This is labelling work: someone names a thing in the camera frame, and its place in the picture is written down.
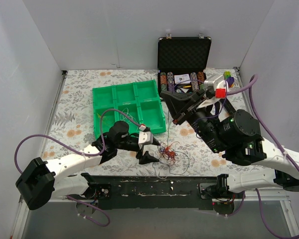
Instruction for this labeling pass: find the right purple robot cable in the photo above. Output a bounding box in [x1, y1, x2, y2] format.
[224, 74, 299, 239]

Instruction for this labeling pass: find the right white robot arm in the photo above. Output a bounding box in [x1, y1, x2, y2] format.
[160, 90, 299, 198]

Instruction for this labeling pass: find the black wire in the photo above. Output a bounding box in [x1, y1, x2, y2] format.
[165, 111, 174, 150]

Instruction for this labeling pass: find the colourful toy block train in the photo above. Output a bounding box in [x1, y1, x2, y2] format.
[223, 71, 235, 88]

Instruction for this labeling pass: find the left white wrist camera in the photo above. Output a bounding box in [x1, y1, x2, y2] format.
[138, 124, 153, 147]

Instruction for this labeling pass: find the black poker chip case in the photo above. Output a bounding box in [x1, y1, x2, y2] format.
[157, 34, 212, 92]

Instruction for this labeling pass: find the white wire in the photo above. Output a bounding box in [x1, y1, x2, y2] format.
[119, 107, 135, 124]

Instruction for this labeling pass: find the green compartment tray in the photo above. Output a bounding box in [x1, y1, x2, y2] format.
[92, 80, 166, 138]

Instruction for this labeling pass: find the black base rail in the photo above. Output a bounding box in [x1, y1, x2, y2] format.
[59, 170, 252, 211]

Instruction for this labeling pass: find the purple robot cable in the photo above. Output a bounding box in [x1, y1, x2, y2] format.
[224, 74, 299, 239]
[13, 109, 142, 227]

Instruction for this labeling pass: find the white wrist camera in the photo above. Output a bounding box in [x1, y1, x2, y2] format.
[138, 124, 153, 147]
[202, 75, 228, 107]

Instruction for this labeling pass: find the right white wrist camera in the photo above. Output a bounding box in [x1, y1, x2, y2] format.
[202, 75, 228, 107]

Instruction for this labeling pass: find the coloured wire bundle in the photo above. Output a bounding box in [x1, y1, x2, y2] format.
[151, 140, 192, 180]

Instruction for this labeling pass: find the floral table mat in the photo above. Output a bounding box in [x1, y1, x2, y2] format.
[42, 70, 263, 179]

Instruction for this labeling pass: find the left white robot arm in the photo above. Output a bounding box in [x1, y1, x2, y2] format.
[16, 121, 160, 210]

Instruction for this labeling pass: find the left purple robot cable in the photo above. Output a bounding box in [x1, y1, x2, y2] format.
[13, 109, 142, 227]

